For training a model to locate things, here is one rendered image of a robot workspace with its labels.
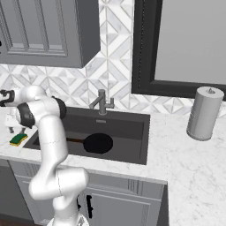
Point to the dark grey dishwasher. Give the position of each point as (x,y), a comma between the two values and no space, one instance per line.
(13,194)

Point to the dark grey sink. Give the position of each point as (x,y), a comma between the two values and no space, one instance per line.
(123,138)

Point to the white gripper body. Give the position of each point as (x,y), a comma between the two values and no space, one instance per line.
(11,118)

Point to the black frying pan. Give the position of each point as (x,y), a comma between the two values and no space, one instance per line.
(98,143)

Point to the grey wall cupboard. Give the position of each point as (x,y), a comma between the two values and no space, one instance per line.
(44,29)

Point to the grey paper towel roll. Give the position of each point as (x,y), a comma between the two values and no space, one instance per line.
(204,114)

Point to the yellow and green sponge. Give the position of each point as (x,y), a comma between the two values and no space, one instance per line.
(18,139)

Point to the black framed window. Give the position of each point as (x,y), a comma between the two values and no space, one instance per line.
(188,41)

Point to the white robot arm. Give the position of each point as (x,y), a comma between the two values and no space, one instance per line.
(50,138)

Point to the grey metal tap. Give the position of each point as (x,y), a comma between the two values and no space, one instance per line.
(102,103)

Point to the grey base cupboard door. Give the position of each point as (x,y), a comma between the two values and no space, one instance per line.
(123,209)
(25,182)

